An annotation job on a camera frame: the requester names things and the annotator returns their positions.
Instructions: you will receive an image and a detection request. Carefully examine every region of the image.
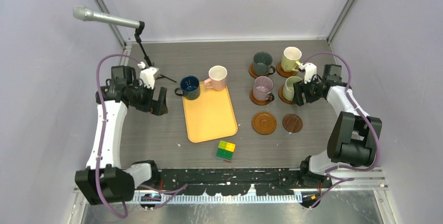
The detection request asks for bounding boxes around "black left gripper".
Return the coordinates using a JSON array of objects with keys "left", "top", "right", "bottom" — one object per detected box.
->
[{"left": 130, "top": 80, "right": 168, "bottom": 115}]

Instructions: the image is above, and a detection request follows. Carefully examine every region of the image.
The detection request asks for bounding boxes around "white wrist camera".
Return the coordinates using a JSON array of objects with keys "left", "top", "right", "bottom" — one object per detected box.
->
[
  {"left": 299, "top": 62, "right": 317, "bottom": 84},
  {"left": 137, "top": 62, "right": 160, "bottom": 89}
]

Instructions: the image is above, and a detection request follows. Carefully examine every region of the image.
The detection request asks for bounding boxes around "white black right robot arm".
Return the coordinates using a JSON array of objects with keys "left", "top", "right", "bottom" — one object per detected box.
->
[{"left": 293, "top": 63, "right": 382, "bottom": 188}]

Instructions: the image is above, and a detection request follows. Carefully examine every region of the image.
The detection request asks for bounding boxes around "silver microphone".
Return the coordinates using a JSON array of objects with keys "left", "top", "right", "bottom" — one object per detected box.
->
[{"left": 73, "top": 6, "right": 141, "bottom": 29}]

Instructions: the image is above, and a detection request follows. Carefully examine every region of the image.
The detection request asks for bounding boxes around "black microphone tripod stand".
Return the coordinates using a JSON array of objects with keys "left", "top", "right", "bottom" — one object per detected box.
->
[{"left": 134, "top": 21, "right": 177, "bottom": 83}]

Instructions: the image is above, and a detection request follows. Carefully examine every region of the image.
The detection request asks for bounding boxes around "colourful toy brick block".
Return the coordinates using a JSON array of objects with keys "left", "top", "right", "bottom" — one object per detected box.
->
[{"left": 216, "top": 140, "right": 236, "bottom": 162}]

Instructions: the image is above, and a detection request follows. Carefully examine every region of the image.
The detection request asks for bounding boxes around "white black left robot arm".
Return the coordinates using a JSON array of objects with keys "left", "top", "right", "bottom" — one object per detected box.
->
[{"left": 75, "top": 66, "right": 168, "bottom": 205}]

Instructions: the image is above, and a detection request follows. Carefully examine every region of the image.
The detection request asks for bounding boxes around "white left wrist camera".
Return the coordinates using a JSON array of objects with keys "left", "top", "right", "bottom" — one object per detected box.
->
[{"left": 137, "top": 62, "right": 160, "bottom": 89}]

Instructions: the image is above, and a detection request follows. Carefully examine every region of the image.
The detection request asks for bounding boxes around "yellow plastic tray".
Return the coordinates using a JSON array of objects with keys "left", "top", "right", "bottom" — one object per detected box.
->
[{"left": 182, "top": 82, "right": 238, "bottom": 143}]

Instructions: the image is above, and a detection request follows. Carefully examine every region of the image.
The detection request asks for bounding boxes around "yellow-green faceted mug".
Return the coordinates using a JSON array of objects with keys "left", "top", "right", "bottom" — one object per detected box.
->
[{"left": 281, "top": 46, "right": 302, "bottom": 72}]

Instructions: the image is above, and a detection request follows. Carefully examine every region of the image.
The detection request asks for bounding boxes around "purple mug black handle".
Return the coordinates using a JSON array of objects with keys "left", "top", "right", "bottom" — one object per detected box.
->
[{"left": 252, "top": 76, "right": 274, "bottom": 101}]

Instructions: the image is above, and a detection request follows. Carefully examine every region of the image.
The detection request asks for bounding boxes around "dark grey green mug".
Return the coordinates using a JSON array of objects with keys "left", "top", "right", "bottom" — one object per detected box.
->
[{"left": 252, "top": 52, "right": 276, "bottom": 76}]

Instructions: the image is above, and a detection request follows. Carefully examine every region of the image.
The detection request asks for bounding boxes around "brown wooden coaster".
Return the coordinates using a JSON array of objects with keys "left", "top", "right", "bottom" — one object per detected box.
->
[
  {"left": 278, "top": 86, "right": 294, "bottom": 104},
  {"left": 249, "top": 63, "right": 275, "bottom": 78},
  {"left": 249, "top": 89, "right": 275, "bottom": 106},
  {"left": 251, "top": 112, "right": 277, "bottom": 135},
  {"left": 276, "top": 62, "right": 298, "bottom": 78}
]

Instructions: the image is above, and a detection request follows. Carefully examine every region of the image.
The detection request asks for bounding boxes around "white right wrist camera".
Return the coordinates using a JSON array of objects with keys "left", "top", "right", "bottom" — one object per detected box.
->
[{"left": 299, "top": 62, "right": 317, "bottom": 84}]

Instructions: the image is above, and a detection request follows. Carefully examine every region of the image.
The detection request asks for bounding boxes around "light green mug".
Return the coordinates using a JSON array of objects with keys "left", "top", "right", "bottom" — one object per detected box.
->
[{"left": 282, "top": 76, "right": 303, "bottom": 101}]

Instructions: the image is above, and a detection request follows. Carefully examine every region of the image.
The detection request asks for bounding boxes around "pink faceted mug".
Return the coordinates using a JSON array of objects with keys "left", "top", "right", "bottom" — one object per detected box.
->
[{"left": 203, "top": 65, "right": 227, "bottom": 91}]

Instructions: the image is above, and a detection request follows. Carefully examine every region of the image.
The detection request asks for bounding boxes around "dark blue mug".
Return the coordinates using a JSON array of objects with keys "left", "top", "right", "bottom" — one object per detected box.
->
[{"left": 174, "top": 76, "right": 201, "bottom": 100}]

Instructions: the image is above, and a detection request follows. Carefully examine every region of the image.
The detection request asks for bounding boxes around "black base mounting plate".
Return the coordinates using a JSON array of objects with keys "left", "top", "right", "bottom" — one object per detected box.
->
[{"left": 128, "top": 167, "right": 333, "bottom": 197}]

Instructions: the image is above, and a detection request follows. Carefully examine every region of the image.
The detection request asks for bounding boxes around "dark walnut wooden coaster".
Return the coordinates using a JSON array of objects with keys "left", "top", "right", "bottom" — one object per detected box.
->
[{"left": 282, "top": 114, "right": 303, "bottom": 133}]

